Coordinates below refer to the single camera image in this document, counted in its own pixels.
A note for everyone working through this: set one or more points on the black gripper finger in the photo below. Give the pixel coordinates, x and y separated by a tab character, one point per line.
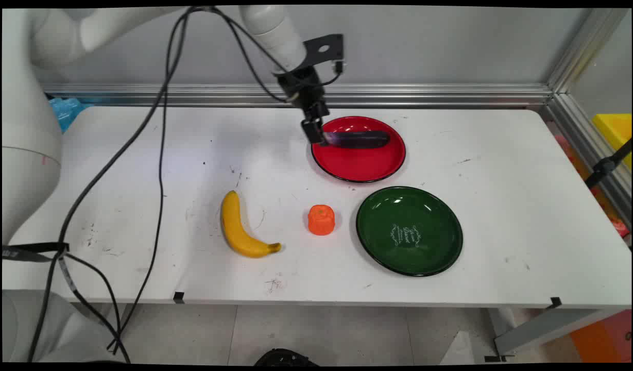
312	131
324	109

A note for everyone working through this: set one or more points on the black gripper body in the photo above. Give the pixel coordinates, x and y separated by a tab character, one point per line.
302	88

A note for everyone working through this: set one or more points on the dark purple toy eggplant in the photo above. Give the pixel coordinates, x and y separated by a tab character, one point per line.
360	139

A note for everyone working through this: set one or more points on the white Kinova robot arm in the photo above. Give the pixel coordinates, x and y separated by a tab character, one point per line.
25	129

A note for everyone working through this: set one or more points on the red plate with black rim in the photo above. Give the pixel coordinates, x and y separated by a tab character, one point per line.
362	162

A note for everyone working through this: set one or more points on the orange toy tangerine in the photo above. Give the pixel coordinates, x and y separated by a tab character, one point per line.
321	220

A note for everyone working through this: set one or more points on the yellow toy banana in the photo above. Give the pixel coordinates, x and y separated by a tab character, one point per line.
236	232

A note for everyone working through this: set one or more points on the green plate with white print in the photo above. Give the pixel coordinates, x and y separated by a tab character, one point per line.
409	232

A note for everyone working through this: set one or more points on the black tape marker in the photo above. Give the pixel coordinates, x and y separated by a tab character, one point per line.
555	302
178	297

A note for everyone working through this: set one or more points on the black object on floor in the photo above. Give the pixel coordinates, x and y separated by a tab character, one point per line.
283	358

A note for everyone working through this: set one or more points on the blue plastic bag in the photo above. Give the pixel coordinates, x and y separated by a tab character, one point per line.
66	111

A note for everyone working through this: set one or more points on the yellow plastic box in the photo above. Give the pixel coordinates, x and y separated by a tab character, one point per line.
616	135

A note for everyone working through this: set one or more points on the grey table leg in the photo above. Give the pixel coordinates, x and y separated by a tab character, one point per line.
548	325

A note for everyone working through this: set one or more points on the small red object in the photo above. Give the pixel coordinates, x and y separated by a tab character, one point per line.
620	226

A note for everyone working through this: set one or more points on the orange storage box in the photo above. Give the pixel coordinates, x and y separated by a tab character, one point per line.
602	337

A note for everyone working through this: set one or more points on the long aluminium frame rail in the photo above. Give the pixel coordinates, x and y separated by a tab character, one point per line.
295	95

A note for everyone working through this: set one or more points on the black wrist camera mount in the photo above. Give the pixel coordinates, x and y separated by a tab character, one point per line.
332	51

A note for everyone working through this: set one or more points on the aluminium frame side rail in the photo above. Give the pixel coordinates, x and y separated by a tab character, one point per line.
589	149

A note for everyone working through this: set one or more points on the aluminium frame upright post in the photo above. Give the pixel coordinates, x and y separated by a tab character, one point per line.
586	49

